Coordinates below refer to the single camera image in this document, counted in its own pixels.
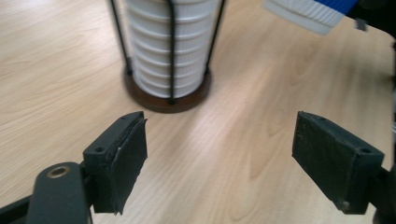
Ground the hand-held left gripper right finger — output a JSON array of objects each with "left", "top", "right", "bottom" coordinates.
[{"left": 291, "top": 110, "right": 386, "bottom": 216}]

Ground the stack of white paper cups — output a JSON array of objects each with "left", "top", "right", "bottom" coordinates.
[{"left": 123, "top": 0, "right": 219, "bottom": 99}]

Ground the blue banded white paper cup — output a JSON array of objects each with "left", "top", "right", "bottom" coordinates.
[{"left": 262, "top": 0, "right": 360, "bottom": 36}]

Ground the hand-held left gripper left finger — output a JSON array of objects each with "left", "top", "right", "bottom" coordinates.
[{"left": 82, "top": 110, "right": 149, "bottom": 216}]

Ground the dark wire cup holder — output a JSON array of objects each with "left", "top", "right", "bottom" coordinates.
[{"left": 108, "top": 0, "right": 227, "bottom": 114}]

